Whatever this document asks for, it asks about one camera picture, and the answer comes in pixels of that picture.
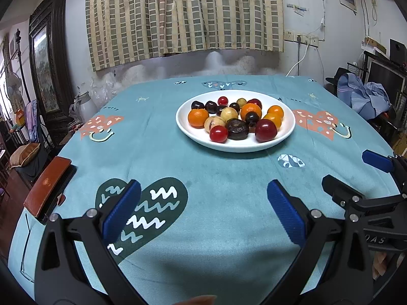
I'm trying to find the blue printed tablecloth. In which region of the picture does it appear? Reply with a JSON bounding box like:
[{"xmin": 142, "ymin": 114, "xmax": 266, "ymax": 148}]
[{"xmin": 8, "ymin": 74, "xmax": 401, "ymax": 305}]

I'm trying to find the wooden chair back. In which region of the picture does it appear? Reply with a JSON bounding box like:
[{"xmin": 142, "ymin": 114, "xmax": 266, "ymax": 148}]
[{"xmin": 23, "ymin": 156, "xmax": 77, "ymax": 224}]

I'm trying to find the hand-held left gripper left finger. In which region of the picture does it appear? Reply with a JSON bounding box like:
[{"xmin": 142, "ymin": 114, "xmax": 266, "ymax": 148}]
[{"xmin": 33, "ymin": 179, "xmax": 147, "ymax": 305}]

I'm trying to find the white standing fan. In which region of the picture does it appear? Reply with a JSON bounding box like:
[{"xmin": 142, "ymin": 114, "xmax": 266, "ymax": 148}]
[{"xmin": 5, "ymin": 71, "xmax": 24, "ymax": 115}]

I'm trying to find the purple cloth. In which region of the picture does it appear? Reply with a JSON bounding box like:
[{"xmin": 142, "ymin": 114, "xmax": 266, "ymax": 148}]
[{"xmin": 25, "ymin": 100, "xmax": 40, "ymax": 142}]

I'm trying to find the checked curtain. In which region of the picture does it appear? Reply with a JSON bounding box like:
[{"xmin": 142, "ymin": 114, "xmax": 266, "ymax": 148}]
[{"xmin": 85, "ymin": 0, "xmax": 284, "ymax": 72}]

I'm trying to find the blue clothes pile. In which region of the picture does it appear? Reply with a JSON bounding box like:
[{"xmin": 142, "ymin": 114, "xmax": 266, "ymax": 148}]
[{"xmin": 337, "ymin": 72, "xmax": 392, "ymax": 119}]

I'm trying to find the person's right hand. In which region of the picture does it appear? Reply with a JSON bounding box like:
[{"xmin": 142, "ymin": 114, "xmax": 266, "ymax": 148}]
[{"xmin": 373, "ymin": 252, "xmax": 391, "ymax": 282}]

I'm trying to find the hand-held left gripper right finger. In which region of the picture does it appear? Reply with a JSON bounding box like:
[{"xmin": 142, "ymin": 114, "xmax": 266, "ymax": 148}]
[{"xmin": 266, "ymin": 179, "xmax": 373, "ymax": 305}]

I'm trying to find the black hat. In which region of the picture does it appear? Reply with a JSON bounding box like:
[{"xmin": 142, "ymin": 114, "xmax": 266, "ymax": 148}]
[{"xmin": 325, "ymin": 67, "xmax": 350, "ymax": 87}]

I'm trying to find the white kettle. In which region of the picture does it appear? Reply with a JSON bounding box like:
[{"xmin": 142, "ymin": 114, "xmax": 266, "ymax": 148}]
[{"xmin": 74, "ymin": 90, "xmax": 98, "ymax": 123}]

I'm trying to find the white wall socket strip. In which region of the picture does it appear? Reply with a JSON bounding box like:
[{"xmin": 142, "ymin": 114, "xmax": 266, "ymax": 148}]
[{"xmin": 297, "ymin": 33, "xmax": 319, "ymax": 48}]

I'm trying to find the clear plastic bag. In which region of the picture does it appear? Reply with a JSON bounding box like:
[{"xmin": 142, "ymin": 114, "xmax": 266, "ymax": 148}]
[{"xmin": 91, "ymin": 70, "xmax": 128, "ymax": 102}]

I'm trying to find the person's left hand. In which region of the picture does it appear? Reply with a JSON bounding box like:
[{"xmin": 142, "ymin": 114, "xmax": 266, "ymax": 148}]
[{"xmin": 176, "ymin": 295, "xmax": 217, "ymax": 305}]

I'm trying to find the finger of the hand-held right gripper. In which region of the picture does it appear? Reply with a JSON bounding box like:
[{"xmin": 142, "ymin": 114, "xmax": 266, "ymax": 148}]
[
  {"xmin": 362, "ymin": 150, "xmax": 407, "ymax": 197},
  {"xmin": 322, "ymin": 175, "xmax": 366, "ymax": 208}
]

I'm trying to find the dark framed painting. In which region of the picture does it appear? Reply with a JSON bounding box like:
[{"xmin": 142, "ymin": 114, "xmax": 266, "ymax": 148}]
[{"xmin": 28, "ymin": 0, "xmax": 75, "ymax": 124}]

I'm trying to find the wrinkled dark fruit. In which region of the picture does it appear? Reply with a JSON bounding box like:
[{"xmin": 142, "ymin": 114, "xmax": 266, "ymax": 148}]
[{"xmin": 226, "ymin": 118, "xmax": 249, "ymax": 141}]

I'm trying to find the black monitor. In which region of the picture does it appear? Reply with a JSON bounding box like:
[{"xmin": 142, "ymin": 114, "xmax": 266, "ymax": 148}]
[{"xmin": 366, "ymin": 59, "xmax": 407, "ymax": 109}]

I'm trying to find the tan cushion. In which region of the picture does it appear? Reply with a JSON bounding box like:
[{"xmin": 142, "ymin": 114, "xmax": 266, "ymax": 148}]
[{"xmin": 9, "ymin": 142, "xmax": 41, "ymax": 170}]

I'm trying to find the black box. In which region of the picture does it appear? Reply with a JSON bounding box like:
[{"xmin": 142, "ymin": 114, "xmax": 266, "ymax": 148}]
[{"xmin": 389, "ymin": 39, "xmax": 407, "ymax": 61}]

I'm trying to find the white round plate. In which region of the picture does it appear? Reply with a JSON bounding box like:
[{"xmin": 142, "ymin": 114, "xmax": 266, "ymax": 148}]
[{"xmin": 176, "ymin": 90, "xmax": 296, "ymax": 153}]

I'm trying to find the white cable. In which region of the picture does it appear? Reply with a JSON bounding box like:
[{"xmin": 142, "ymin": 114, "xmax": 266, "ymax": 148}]
[{"xmin": 285, "ymin": 43, "xmax": 309, "ymax": 77}]

